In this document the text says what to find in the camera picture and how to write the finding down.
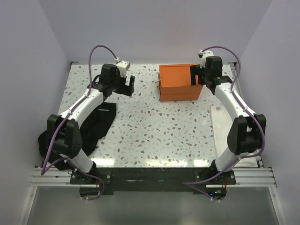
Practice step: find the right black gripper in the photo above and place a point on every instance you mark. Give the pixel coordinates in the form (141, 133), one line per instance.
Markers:
(196, 70)

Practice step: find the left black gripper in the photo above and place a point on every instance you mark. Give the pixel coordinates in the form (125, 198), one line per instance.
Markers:
(126, 90)

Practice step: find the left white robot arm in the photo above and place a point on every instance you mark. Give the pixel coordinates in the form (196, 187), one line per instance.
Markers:
(63, 131)

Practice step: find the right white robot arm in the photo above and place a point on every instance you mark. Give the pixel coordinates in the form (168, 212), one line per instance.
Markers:
(246, 137)

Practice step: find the orange storage box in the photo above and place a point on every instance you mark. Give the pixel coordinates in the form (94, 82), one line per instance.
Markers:
(175, 83)

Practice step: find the white folded cloth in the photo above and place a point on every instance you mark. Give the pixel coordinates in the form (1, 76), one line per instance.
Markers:
(221, 124)

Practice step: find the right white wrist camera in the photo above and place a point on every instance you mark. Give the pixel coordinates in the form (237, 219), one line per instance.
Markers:
(203, 55)

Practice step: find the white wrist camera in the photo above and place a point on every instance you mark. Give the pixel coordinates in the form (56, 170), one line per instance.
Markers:
(203, 55)
(123, 67)

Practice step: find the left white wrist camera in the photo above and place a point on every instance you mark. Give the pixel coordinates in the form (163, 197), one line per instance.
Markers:
(123, 67)

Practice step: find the black drawstring fabric bag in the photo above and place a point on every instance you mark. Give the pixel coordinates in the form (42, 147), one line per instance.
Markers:
(94, 128)

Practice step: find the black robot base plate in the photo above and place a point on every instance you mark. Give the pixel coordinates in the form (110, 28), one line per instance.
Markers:
(169, 179)

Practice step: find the aluminium frame rail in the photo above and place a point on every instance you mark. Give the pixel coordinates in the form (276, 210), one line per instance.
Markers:
(52, 178)

